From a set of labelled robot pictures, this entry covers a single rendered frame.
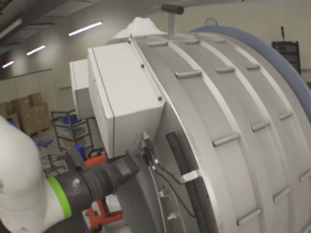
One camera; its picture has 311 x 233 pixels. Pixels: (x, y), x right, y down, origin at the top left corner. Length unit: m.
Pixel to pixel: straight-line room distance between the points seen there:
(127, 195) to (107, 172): 0.99
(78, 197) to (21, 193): 0.15
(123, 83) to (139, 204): 1.06
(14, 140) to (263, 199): 0.48
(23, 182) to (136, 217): 1.18
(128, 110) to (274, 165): 0.36
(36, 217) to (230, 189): 0.37
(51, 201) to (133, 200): 1.09
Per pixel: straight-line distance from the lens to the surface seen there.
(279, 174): 0.57
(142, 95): 0.50
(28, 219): 0.40
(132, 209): 1.46
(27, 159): 0.32
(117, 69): 0.55
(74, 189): 0.44
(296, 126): 0.66
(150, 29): 0.97
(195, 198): 0.43
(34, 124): 8.02
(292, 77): 0.75
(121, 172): 0.51
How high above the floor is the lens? 1.75
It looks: 14 degrees down
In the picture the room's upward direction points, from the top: 8 degrees counter-clockwise
